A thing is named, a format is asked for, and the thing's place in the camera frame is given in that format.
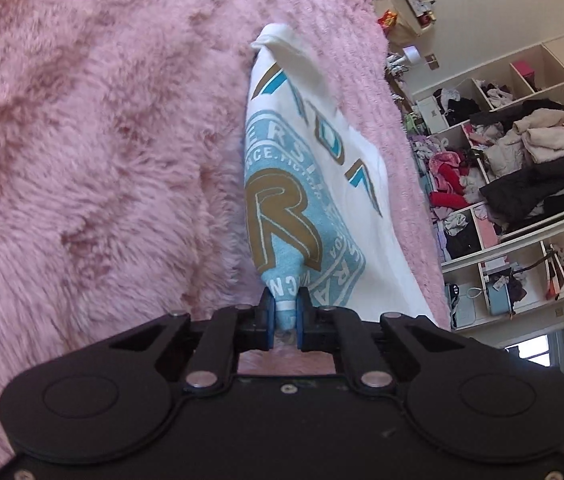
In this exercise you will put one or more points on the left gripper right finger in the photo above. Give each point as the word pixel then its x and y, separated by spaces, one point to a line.
pixel 340 333

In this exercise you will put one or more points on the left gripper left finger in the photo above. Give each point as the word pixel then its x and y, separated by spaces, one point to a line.
pixel 222 339

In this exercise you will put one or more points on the white sweatshirt with print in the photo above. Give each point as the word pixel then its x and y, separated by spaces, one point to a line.
pixel 316 195

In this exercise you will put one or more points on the pile of clothes on shelf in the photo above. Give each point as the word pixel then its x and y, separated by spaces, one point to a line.
pixel 490 161

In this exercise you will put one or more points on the white open wardrobe shelf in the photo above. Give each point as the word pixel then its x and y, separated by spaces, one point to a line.
pixel 515 290

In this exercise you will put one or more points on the pink fluffy bed blanket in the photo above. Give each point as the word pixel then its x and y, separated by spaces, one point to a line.
pixel 121 160

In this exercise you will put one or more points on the white table lamp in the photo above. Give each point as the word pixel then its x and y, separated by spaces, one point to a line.
pixel 411 56

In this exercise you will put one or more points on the cream bedside table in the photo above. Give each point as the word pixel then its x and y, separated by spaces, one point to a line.
pixel 414 19

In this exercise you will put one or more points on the red snack bag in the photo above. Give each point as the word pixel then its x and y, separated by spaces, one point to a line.
pixel 388 20

